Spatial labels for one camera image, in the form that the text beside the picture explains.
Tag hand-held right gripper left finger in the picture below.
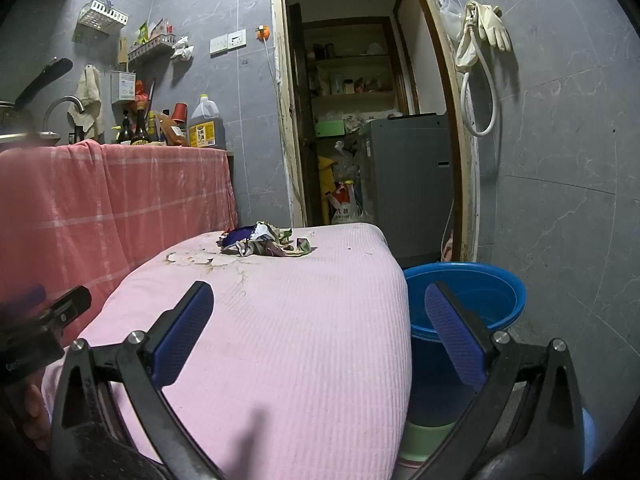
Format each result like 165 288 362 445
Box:
50 281 226 480

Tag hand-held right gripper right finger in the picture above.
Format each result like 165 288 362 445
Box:
415 281 586 480

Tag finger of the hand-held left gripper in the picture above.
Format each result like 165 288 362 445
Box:
47 286 92 346
0 285 48 318

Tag blue plastic basin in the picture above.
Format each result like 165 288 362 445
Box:
402 261 527 426

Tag red snack wrapper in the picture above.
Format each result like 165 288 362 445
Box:
247 240 287 258

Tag green white wrapper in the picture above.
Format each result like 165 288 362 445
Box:
256 221 294 242

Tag person's left hand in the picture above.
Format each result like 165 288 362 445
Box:
20 382 53 448

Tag red checked cloth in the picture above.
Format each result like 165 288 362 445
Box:
0 141 238 346

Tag green plastic basin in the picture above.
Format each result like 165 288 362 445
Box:
399 420 461 463

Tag pink blanket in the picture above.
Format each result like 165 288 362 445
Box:
42 224 413 480

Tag grey washing machine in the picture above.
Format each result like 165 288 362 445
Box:
359 113 456 266

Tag white and red bag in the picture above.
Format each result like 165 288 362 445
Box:
330 182 367 225

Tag metal faucet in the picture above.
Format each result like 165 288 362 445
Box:
42 96 86 133

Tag plastic bag clutter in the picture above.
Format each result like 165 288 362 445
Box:
334 140 362 183

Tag yellow bag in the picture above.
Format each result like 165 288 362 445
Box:
318 156 335 196

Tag beige hanging towel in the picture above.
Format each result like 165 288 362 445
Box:
67 65 104 141

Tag large cooking oil bottle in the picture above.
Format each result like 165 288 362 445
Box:
188 94 227 150

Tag metal utensil holder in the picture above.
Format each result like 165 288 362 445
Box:
111 70 137 105

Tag seasoning packets on rack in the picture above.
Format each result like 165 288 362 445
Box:
135 19 172 43

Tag cream rubber glove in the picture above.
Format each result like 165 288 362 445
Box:
455 7 482 68
472 2 512 52

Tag wooden shelf unit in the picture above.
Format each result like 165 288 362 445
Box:
302 17 401 126

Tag clear plastic bag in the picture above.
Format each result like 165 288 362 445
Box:
440 0 466 41

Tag white hose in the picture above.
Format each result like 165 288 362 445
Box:
460 25 499 137

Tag wooden door frame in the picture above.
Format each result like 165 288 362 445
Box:
269 0 481 263

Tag wire wall rack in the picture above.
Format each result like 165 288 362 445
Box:
127 35 177 64

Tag white wall basket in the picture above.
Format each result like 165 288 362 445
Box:
76 0 130 30

